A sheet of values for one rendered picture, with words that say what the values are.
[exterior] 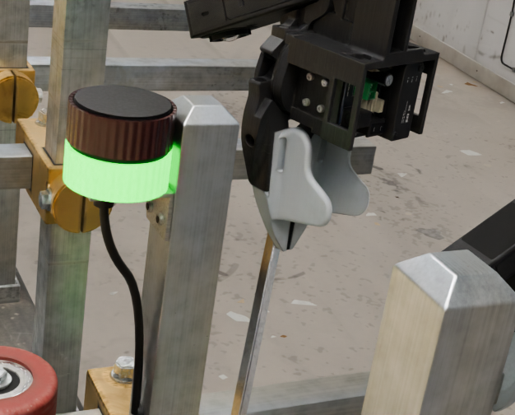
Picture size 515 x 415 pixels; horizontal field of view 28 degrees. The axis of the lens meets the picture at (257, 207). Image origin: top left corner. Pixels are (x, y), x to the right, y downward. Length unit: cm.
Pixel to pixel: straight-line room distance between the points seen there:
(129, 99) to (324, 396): 31
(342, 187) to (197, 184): 11
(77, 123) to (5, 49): 51
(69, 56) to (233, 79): 42
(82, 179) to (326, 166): 18
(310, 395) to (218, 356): 166
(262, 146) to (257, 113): 2
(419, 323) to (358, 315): 234
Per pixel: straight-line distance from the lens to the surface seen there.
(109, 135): 55
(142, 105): 57
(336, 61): 59
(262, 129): 62
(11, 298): 118
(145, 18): 142
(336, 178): 67
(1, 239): 115
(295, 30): 62
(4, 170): 88
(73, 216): 83
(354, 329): 265
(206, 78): 119
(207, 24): 67
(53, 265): 88
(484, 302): 38
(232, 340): 251
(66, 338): 92
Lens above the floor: 129
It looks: 24 degrees down
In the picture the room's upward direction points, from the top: 9 degrees clockwise
